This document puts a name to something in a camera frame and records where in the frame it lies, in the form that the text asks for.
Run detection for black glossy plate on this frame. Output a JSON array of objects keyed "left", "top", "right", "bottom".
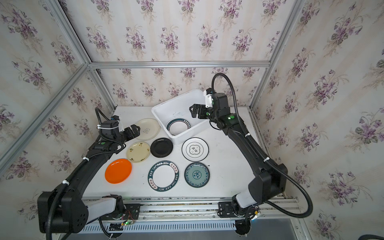
[{"left": 150, "top": 138, "right": 174, "bottom": 158}]

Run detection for white plastic bin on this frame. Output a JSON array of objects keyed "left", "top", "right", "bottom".
[{"left": 152, "top": 89, "right": 218, "bottom": 145}]

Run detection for green Hao Wei plate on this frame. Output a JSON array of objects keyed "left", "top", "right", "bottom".
[{"left": 148, "top": 161, "right": 180, "bottom": 192}]

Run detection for beige plate with calligraphy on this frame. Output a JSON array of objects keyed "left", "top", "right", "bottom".
[{"left": 126, "top": 142, "right": 151, "bottom": 163}]

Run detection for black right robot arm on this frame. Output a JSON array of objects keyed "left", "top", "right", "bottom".
[{"left": 190, "top": 73, "right": 314, "bottom": 220}]

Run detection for cream bear plate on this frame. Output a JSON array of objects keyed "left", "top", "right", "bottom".
[{"left": 135, "top": 118, "right": 161, "bottom": 141}]

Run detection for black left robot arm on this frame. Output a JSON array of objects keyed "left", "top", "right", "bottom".
[{"left": 37, "top": 108, "right": 141, "bottom": 240}]

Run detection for green red rimmed plate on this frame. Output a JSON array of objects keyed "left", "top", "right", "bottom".
[{"left": 166, "top": 118, "right": 191, "bottom": 136}]

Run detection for blue floral small plate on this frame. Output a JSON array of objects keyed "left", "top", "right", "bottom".
[{"left": 184, "top": 163, "right": 211, "bottom": 188}]

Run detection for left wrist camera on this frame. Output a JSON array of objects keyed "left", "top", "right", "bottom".
[{"left": 111, "top": 115, "right": 120, "bottom": 121}]

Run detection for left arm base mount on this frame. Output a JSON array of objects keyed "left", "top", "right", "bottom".
[{"left": 98, "top": 195, "right": 141, "bottom": 240}]

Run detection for white plate with quatrefoil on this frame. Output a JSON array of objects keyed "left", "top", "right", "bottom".
[{"left": 182, "top": 138, "right": 210, "bottom": 162}]

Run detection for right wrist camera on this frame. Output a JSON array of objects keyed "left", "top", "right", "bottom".
[{"left": 204, "top": 88, "right": 214, "bottom": 108}]

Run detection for aluminium rail base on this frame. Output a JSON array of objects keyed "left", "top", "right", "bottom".
[{"left": 74, "top": 196, "right": 304, "bottom": 235}]

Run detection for aluminium frame post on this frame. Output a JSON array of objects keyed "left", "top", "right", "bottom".
[{"left": 87, "top": 64, "right": 117, "bottom": 113}]

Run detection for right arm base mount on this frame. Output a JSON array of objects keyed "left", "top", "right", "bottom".
[{"left": 218, "top": 192, "right": 261, "bottom": 236}]

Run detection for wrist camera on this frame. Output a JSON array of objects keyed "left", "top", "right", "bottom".
[
  {"left": 111, "top": 115, "right": 120, "bottom": 121},
  {"left": 204, "top": 88, "right": 214, "bottom": 108}
]

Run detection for orange plate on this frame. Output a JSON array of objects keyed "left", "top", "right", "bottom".
[{"left": 105, "top": 159, "right": 133, "bottom": 184}]

